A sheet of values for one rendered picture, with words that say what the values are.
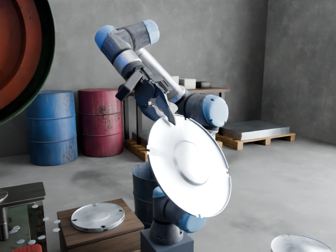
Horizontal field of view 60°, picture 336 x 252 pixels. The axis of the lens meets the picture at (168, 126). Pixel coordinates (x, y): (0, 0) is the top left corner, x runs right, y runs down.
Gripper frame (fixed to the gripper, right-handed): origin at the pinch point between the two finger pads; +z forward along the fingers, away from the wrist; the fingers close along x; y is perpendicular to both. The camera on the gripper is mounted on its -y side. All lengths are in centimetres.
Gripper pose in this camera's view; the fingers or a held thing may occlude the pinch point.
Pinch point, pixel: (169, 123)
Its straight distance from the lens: 79.0
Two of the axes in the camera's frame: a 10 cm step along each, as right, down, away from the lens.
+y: 5.2, -1.7, 8.4
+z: 6.0, 7.7, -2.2
